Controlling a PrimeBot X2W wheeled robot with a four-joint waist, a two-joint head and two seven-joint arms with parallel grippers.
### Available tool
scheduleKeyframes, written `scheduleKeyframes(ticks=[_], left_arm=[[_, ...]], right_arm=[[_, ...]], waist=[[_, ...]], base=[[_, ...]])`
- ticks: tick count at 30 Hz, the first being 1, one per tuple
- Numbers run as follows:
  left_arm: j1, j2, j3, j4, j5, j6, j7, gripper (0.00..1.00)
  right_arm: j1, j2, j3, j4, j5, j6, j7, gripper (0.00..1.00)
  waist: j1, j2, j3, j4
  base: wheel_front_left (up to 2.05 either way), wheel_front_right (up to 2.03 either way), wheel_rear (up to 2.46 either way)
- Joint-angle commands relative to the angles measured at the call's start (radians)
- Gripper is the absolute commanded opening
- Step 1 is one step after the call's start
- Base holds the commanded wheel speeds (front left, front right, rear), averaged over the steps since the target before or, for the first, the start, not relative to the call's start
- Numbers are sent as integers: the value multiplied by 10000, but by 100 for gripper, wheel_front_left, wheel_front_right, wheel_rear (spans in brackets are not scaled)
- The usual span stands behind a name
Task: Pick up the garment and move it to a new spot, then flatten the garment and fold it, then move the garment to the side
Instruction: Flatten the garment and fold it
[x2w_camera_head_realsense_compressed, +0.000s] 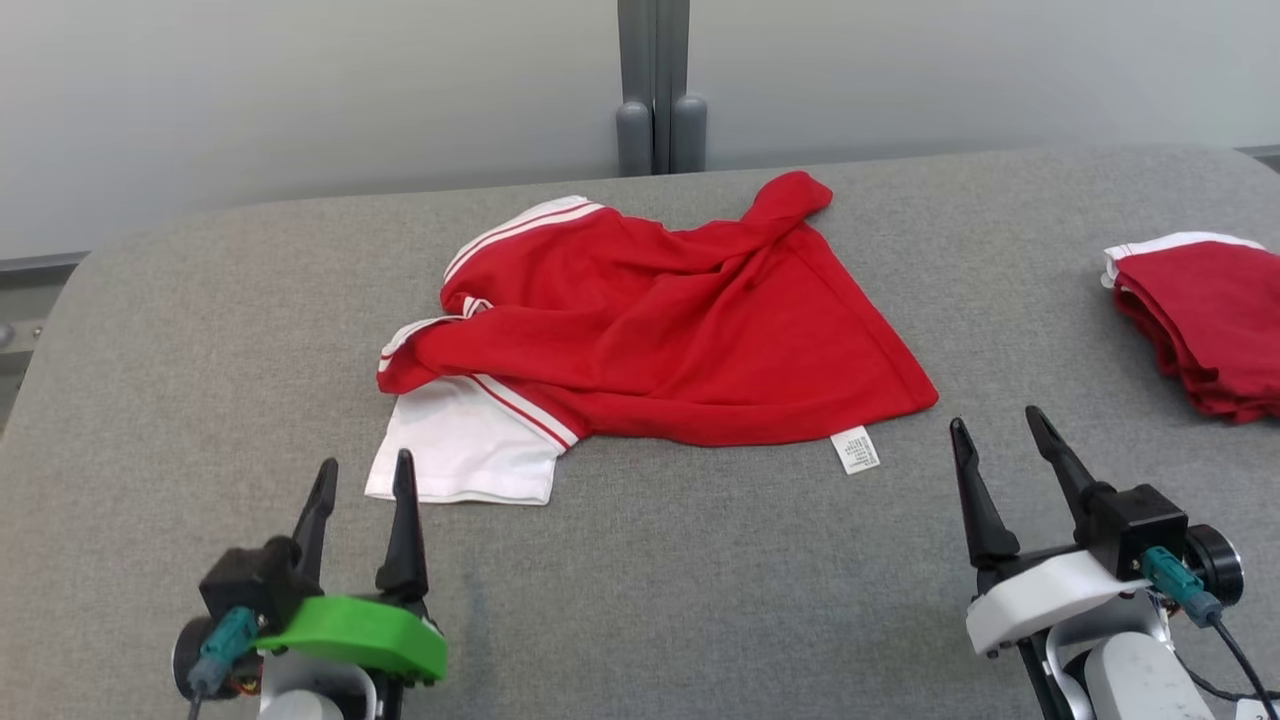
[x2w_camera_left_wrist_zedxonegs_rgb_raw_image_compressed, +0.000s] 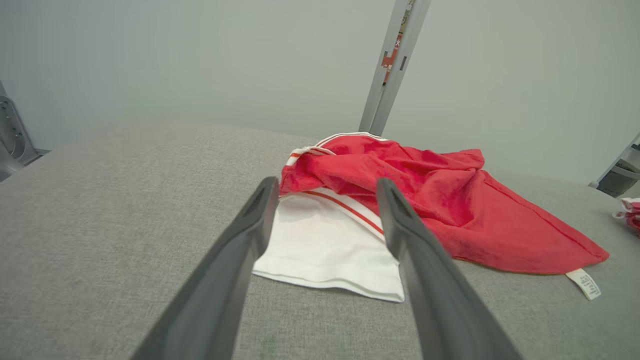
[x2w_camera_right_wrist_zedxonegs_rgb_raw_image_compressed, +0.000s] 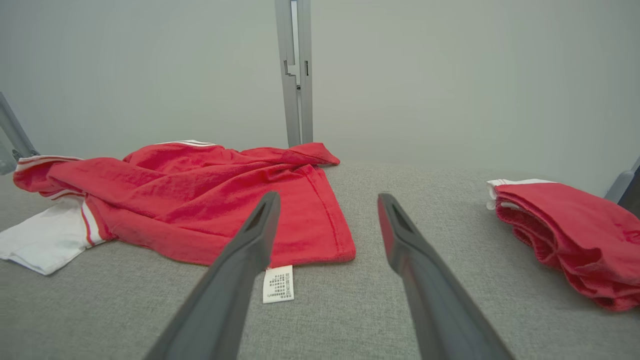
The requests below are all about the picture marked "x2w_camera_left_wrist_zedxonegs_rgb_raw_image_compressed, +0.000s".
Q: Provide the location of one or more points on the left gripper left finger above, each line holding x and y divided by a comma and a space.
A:
225, 280

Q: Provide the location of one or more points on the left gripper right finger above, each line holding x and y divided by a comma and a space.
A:
440, 300

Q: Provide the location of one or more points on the red white sports jersey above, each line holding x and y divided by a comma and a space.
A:
450, 200

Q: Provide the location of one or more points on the red shorts white stripe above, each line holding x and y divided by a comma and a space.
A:
631, 212

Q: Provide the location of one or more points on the grey metal frame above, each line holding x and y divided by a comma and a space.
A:
617, 177

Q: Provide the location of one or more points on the silver metal post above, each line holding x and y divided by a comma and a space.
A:
387, 85

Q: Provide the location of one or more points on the grey metal bracket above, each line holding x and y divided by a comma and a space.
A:
12, 140

